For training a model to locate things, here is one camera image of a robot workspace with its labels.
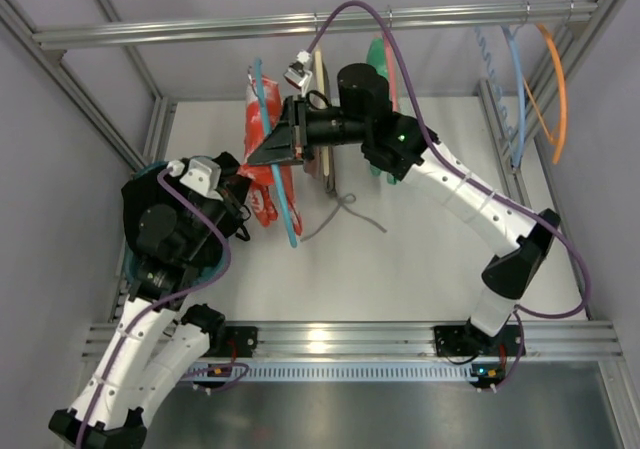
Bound red white patterned trousers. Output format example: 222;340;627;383
239;76;303;236

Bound teal blue hanger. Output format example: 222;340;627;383
247;57;300;249

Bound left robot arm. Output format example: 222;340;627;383
49;166;251;448

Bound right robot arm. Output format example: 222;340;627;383
247;63;560;357

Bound brown grey trousers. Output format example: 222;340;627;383
304;49;337;197

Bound beige wooden hanger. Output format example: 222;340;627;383
312;43;331;185

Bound green patterned trousers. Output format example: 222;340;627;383
364;36;406;186

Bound pink hanger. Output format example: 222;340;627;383
382;33;400;112

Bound light blue spiral hanger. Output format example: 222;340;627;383
473;26;516;139

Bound orange hanger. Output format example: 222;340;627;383
524;23;569;165

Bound black clothes pile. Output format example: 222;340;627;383
121;152;251;286

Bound teal laundry basket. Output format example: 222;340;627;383
121;161;227;287

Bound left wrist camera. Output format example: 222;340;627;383
167;156;223;201

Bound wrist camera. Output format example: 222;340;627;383
283;51;313;96
167;156;223;201

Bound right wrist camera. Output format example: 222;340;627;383
283;51;313;96

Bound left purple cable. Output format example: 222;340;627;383
74;168;232;448

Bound purple cable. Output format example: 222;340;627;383
305;0;591;318
74;168;232;448

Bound left aluminium frame post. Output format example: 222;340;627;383
1;0;168;169

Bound aluminium frame post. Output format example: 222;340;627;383
1;0;168;169
474;0;640;265

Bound light blue cable duct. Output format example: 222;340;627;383
182;360;504;384

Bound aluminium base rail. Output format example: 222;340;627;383
82;319;624;365

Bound aluminium hanging rail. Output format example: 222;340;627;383
32;0;598;50

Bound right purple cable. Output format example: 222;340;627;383
305;0;591;318

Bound right aluminium frame post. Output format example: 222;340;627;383
474;0;640;265

